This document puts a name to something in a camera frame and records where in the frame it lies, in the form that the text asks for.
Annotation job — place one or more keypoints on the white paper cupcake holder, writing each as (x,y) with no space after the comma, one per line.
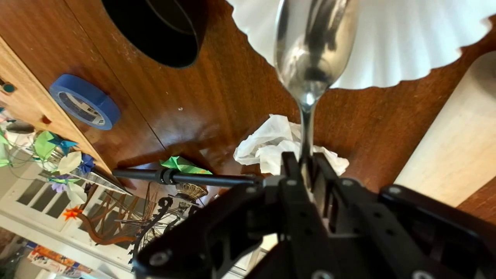
(413,41)

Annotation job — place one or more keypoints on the long black rod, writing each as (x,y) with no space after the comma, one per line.
(207,179)

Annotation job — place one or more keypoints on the silver spoon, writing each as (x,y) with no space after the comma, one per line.
(315,52)

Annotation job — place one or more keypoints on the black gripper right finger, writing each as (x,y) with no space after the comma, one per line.
(424,243)

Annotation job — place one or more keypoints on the colourful boxes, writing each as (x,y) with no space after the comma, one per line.
(52,258)

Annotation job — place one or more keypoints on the wooden rolling pin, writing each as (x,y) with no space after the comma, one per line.
(455,145)

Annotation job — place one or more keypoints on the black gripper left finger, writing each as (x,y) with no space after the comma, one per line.
(207,243)

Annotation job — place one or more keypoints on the blue tape roll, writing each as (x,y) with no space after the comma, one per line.
(109,109)

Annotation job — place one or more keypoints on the orange paper origami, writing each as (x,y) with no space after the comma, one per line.
(72,213)

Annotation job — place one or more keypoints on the crumpled white tissue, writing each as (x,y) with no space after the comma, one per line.
(269,145)

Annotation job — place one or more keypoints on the white glass-door cabinet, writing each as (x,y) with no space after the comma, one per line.
(16,222)

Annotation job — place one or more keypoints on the dark carved wooden chair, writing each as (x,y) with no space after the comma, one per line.
(111,218)

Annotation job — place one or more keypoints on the small black measuring cup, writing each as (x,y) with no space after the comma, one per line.
(155,36)

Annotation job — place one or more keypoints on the blue paper origami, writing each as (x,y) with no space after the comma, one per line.
(67,147)

